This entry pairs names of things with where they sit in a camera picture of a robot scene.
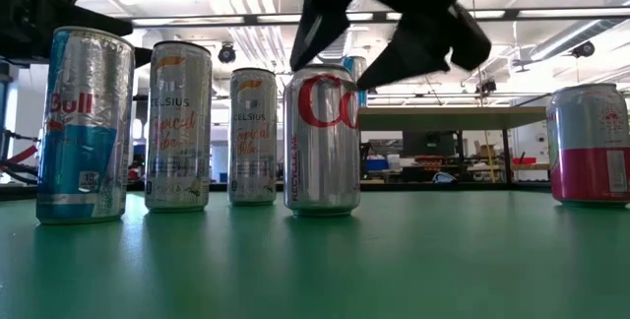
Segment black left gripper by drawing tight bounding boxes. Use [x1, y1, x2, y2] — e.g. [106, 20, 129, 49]
[0, 0, 152, 74]

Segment blue silver Red Bull can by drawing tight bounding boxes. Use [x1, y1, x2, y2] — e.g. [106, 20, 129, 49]
[342, 55, 369, 108]
[35, 26, 136, 225]

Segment white Celsius can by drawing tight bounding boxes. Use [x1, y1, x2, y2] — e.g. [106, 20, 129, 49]
[227, 67, 279, 207]
[144, 40, 215, 214]

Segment silver Diet Coke can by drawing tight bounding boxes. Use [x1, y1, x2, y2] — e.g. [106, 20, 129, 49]
[283, 64, 362, 219]

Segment pink grey Spindrift can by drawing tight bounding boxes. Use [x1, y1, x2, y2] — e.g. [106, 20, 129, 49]
[545, 82, 630, 208]

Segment black-framed wooden shelf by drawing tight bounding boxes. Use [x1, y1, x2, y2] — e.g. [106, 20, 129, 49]
[357, 93, 548, 186]

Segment white LED light strip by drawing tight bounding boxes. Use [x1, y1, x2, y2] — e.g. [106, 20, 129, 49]
[519, 8, 630, 18]
[386, 11, 508, 20]
[131, 17, 244, 27]
[256, 12, 375, 23]

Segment black ceiling camera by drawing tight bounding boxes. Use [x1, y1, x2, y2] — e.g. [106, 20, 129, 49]
[570, 40, 597, 59]
[218, 42, 237, 65]

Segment black metal rig frame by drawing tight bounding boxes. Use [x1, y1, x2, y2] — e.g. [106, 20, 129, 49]
[93, 7, 630, 28]

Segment black table edge rail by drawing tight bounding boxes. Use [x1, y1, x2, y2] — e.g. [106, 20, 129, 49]
[0, 180, 630, 202]

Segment red cable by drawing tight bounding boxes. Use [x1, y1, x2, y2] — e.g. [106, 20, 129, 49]
[0, 144, 39, 167]

